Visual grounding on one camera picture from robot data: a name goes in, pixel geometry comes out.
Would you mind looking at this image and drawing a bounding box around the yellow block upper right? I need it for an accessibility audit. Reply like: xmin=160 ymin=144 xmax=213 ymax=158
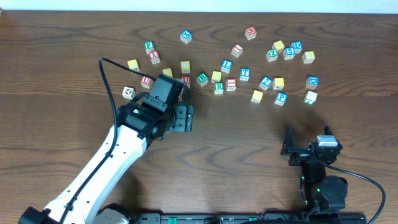
xmin=272 ymin=40 xmax=285 ymax=54

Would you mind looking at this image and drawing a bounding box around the green L block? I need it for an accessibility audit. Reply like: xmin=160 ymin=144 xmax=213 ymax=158
xmin=303 ymin=91 xmax=318 ymax=105

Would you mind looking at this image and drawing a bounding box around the picture face wooden block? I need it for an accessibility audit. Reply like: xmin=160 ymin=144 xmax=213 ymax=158
xmin=122 ymin=86 xmax=136 ymax=100

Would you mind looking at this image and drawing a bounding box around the green B block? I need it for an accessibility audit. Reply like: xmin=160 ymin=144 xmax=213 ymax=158
xmin=197 ymin=72 xmax=209 ymax=87

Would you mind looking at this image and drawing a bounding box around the yellow 8 block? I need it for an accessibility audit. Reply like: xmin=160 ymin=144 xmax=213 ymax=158
xmin=302 ymin=51 xmax=315 ymax=64

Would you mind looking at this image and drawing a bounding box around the blue 5 block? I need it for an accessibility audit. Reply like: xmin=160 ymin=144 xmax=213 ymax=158
xmin=283 ymin=47 xmax=295 ymax=60

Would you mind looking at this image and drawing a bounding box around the yellow S block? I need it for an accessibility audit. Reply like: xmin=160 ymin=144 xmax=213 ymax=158
xmin=251 ymin=90 xmax=264 ymax=103

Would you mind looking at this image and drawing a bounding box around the red i block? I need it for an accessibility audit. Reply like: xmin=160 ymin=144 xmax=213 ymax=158
xmin=231 ymin=44 xmax=244 ymax=58
xmin=226 ymin=78 xmax=237 ymax=91

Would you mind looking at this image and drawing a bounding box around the blue P block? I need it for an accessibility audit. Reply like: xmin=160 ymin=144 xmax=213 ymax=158
xmin=274 ymin=92 xmax=287 ymax=106

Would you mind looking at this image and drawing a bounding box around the blue d block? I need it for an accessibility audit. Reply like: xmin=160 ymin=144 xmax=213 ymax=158
xmin=306 ymin=76 xmax=319 ymax=90
xmin=290 ymin=41 xmax=303 ymax=54

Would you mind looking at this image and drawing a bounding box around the blue L block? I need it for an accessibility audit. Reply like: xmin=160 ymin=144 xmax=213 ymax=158
xmin=221 ymin=60 xmax=233 ymax=73

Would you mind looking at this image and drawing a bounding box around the blue T block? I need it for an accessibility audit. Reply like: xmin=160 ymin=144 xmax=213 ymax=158
xmin=239 ymin=68 xmax=251 ymax=81

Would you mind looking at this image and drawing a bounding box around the green Z block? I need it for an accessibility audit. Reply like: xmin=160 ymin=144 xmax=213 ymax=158
xmin=266 ymin=49 xmax=279 ymax=62

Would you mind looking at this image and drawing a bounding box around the yellow block centre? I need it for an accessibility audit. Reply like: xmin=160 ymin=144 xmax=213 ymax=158
xmin=211 ymin=71 xmax=222 ymax=83

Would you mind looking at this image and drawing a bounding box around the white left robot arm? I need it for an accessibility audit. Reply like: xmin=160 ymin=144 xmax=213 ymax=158
xmin=19 ymin=75 xmax=193 ymax=223

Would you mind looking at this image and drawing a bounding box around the red Y block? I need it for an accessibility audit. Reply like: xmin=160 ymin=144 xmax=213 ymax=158
xmin=149 ymin=50 xmax=160 ymax=64

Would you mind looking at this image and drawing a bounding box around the yellow block left middle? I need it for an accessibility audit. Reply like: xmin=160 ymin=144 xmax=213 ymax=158
xmin=162 ymin=68 xmax=174 ymax=78

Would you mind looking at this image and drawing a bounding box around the blue D block right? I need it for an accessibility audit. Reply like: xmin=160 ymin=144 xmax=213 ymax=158
xmin=306 ymin=76 xmax=319 ymax=90

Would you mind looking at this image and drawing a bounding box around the green F block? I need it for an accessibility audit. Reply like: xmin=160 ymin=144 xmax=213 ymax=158
xmin=144 ymin=40 xmax=155 ymax=54

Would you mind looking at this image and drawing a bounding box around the blue 2 block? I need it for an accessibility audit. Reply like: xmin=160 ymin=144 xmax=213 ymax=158
xmin=259 ymin=76 xmax=272 ymax=91

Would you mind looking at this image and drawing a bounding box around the yellow block far left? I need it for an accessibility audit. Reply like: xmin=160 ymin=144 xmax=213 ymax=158
xmin=127 ymin=59 xmax=140 ymax=72

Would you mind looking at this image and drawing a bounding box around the blue X block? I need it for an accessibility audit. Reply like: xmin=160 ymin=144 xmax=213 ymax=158
xmin=180 ymin=30 xmax=192 ymax=44

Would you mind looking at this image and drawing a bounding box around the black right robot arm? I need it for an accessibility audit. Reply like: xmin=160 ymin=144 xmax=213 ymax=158
xmin=280 ymin=126 xmax=348 ymax=222

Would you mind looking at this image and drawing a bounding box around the red M block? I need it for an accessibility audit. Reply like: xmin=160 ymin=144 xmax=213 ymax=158
xmin=245 ymin=26 xmax=257 ymax=40

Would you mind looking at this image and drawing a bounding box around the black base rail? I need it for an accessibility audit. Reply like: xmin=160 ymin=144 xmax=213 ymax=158
xmin=93 ymin=203 xmax=368 ymax=224

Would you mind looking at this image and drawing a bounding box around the red u block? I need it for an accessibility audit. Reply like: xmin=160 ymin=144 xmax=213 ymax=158
xmin=181 ymin=76 xmax=191 ymax=88
xmin=140 ymin=77 xmax=154 ymax=89

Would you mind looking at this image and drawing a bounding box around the blue D block upper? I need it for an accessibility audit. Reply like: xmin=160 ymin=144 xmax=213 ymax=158
xmin=290 ymin=41 xmax=303 ymax=54

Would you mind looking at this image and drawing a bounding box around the green R block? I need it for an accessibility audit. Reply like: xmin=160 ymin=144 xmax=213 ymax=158
xmin=214 ymin=82 xmax=224 ymax=95

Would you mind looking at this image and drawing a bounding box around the yellow block upper middle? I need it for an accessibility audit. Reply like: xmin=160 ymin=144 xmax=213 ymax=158
xmin=180 ymin=61 xmax=191 ymax=74

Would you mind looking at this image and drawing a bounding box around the yellow K block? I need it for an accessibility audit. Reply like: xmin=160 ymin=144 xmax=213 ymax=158
xmin=272 ymin=77 xmax=285 ymax=90

